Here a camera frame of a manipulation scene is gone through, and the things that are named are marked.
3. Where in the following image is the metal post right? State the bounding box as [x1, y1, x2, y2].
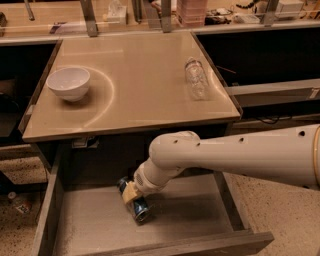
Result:
[261, 0, 279, 27]

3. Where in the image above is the grey cabinet with beige top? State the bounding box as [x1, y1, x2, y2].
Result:
[17, 30, 244, 174]

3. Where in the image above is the white box on counter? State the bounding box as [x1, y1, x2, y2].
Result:
[106, 5, 127, 25]

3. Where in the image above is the metal post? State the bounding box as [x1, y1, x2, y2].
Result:
[161, 0, 171, 33]
[261, 0, 279, 27]
[80, 0, 98, 37]

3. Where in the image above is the white ceramic bowl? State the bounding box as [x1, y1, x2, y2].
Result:
[46, 67, 91, 102]

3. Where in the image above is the open grey wooden drawer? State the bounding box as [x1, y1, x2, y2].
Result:
[31, 136, 274, 256]

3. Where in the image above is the blue silver redbull can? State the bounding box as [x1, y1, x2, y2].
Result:
[117, 177, 150, 224]

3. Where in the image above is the pink plastic container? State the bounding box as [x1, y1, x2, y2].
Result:
[176, 0, 208, 27]

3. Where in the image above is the metal post centre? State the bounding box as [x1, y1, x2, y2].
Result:
[161, 0, 171, 33]

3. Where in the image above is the metal post left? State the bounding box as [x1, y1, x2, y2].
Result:
[80, 0, 98, 37]

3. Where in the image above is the white gripper with vent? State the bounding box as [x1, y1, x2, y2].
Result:
[122, 168, 166, 204]

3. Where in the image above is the grey side shelf rail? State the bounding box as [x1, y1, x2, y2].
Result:
[226, 79, 320, 107]

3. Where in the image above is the white tag on floor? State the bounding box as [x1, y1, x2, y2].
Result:
[15, 201, 32, 214]

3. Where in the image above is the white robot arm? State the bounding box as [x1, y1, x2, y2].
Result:
[122, 125, 320, 204]

